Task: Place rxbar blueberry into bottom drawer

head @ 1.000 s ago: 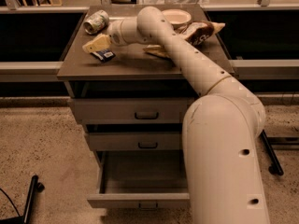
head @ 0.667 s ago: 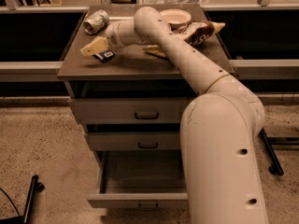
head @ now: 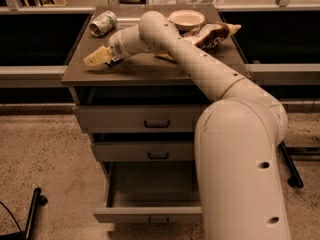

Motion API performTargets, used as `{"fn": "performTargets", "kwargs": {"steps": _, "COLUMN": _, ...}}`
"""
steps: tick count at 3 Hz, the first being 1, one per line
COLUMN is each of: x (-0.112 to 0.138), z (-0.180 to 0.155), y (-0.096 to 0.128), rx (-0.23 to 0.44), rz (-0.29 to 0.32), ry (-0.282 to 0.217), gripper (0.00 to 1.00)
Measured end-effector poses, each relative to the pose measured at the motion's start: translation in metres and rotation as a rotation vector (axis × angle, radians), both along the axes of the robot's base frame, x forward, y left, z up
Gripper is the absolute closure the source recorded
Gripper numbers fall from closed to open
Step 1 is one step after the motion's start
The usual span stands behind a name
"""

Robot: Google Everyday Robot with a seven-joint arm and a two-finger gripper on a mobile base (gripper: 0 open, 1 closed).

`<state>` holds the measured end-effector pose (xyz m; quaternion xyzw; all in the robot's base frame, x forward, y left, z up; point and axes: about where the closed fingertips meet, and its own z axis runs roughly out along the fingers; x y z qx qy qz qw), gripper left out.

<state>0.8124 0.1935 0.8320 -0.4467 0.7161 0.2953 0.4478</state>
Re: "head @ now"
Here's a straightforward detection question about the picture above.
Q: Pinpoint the brown yellow chip bag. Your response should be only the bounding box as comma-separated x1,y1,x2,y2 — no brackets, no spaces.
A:
181,22,241,51

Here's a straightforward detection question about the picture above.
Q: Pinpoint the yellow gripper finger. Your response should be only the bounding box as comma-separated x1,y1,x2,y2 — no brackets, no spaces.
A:
84,46,112,66

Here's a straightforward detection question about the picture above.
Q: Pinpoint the grey middle drawer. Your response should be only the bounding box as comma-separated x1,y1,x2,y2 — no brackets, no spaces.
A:
91,132,194,162

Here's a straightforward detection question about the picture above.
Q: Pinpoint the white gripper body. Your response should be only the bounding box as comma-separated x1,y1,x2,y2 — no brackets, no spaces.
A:
107,33,129,60

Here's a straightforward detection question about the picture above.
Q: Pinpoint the grey bottom drawer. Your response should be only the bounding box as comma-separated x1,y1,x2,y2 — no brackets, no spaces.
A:
94,161,202,224

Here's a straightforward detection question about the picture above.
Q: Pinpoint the blue rxbar blueberry bar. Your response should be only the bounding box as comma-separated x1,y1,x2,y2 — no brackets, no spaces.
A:
106,59,123,67

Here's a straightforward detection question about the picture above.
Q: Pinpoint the grey top drawer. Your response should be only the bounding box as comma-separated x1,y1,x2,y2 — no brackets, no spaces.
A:
72,85,214,134

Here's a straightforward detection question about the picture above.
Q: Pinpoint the grey drawer cabinet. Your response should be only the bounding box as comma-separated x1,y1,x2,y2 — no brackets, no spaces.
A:
61,4,252,162

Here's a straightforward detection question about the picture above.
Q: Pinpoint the white bowl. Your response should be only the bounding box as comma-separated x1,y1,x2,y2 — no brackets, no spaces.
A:
169,10,205,31

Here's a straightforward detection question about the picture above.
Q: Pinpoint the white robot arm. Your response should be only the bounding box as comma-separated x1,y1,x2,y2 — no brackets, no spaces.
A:
84,11,291,240

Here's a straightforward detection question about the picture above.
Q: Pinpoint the grey drawer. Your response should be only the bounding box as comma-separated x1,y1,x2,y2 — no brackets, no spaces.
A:
91,132,194,162
94,161,202,224
72,85,214,134

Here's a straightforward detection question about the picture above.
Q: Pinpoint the metal railing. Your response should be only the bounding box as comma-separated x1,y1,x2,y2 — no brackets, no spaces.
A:
0,0,320,89

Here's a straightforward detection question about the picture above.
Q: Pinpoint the black stand leg left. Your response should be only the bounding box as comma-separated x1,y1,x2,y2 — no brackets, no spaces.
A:
0,187,48,240

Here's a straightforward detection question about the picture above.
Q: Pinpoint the green white soda can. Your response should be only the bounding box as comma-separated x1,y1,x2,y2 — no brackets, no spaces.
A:
89,11,117,37

